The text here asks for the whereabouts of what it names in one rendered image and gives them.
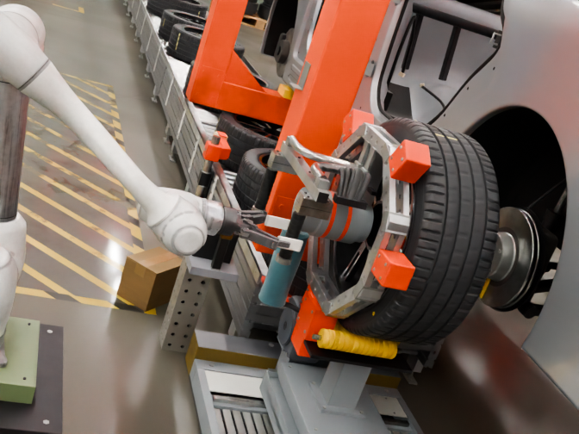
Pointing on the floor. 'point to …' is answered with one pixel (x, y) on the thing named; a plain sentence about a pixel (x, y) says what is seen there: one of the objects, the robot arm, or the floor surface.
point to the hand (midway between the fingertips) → (291, 234)
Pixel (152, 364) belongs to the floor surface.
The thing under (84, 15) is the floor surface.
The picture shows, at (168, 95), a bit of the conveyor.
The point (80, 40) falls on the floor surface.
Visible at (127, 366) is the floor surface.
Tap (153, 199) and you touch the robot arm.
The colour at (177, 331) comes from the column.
